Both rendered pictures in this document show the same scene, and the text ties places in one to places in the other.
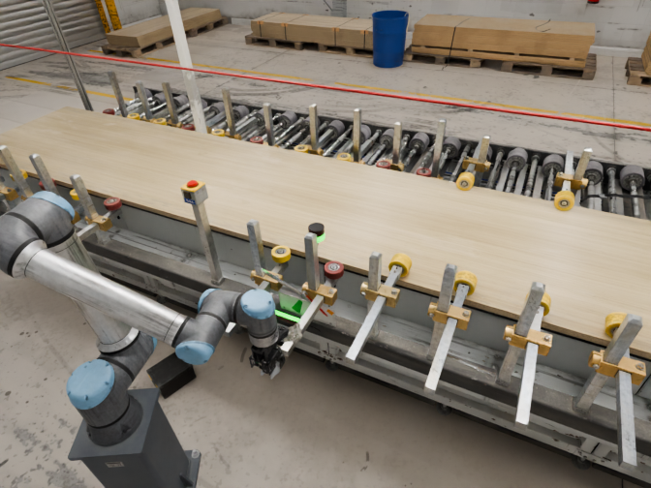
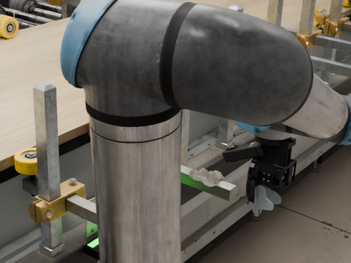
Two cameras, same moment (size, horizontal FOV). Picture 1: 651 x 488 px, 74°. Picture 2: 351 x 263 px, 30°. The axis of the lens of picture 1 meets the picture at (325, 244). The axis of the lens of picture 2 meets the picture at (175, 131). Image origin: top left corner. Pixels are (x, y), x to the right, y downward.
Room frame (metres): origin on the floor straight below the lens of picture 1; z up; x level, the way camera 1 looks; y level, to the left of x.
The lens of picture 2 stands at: (0.87, 1.51, 1.61)
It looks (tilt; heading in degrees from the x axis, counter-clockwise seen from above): 25 degrees down; 278
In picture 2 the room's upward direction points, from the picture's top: 2 degrees clockwise
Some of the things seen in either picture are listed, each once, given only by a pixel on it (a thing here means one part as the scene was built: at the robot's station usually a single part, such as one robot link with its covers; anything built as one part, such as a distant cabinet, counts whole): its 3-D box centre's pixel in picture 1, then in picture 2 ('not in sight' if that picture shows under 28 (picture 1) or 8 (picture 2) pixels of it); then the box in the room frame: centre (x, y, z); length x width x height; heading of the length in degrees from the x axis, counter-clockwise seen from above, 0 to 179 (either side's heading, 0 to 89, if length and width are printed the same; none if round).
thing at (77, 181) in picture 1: (93, 216); not in sight; (1.80, 1.16, 0.86); 0.04 x 0.04 x 0.48; 62
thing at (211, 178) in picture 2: (294, 331); (207, 173); (0.99, 0.13, 0.87); 0.09 x 0.07 x 0.02; 152
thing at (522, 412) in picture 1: (530, 354); (293, 56); (0.79, -0.62, 0.95); 0.50 x 0.04 x 0.04; 152
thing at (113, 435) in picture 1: (110, 413); not in sight; (0.84, 0.80, 0.65); 0.19 x 0.19 x 0.10
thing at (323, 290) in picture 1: (320, 291); not in sight; (1.21, 0.03, 0.85); 0.14 x 0.06 x 0.05; 62
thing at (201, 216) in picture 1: (207, 243); not in sight; (1.45, 0.51, 0.93); 0.05 x 0.05 x 0.45; 62
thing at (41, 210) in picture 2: (266, 279); (57, 201); (1.32, 0.25, 0.83); 0.14 x 0.06 x 0.05; 62
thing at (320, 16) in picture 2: not in sight; (314, 19); (0.71, -1.14, 0.95); 0.10 x 0.04 x 0.10; 152
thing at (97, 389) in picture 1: (99, 389); not in sight; (0.85, 0.80, 0.79); 0.17 x 0.15 x 0.18; 164
